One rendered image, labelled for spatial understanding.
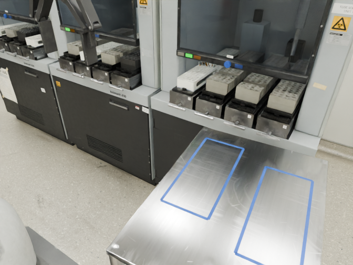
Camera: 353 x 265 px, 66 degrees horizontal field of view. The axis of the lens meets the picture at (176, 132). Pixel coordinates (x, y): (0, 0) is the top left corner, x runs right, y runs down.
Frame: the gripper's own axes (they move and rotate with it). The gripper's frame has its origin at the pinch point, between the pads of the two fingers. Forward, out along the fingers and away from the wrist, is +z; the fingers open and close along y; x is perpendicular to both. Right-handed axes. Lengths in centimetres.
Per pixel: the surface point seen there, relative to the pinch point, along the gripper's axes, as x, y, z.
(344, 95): 186, 61, 70
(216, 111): 66, 10, 43
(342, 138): 186, 71, 106
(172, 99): 66, -15, 44
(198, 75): 78, -7, 34
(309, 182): 34, 55, 38
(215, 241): 0, 40, 38
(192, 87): 70, -6, 37
